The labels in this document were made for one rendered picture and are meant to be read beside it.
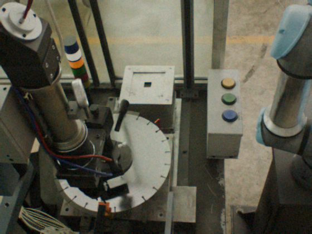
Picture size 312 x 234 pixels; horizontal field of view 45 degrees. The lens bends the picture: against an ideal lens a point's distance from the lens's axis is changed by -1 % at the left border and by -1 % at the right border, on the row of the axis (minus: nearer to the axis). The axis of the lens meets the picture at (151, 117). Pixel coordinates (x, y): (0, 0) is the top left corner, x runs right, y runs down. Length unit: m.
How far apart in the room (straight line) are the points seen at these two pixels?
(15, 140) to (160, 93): 0.76
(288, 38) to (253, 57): 1.93
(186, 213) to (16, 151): 0.64
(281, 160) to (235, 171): 0.84
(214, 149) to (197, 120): 0.18
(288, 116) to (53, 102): 0.64
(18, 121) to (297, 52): 0.54
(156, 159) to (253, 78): 1.61
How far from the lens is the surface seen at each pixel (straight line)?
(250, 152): 2.23
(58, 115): 0.64
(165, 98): 1.27
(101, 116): 0.80
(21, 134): 0.64
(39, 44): 0.54
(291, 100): 0.98
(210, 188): 1.26
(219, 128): 1.20
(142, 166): 1.07
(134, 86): 1.33
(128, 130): 1.15
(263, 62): 2.70
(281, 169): 1.32
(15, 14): 0.53
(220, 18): 1.26
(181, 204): 1.15
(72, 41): 1.14
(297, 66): 0.84
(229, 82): 1.31
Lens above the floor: 1.87
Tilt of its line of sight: 52 degrees down
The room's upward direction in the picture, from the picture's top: 9 degrees counter-clockwise
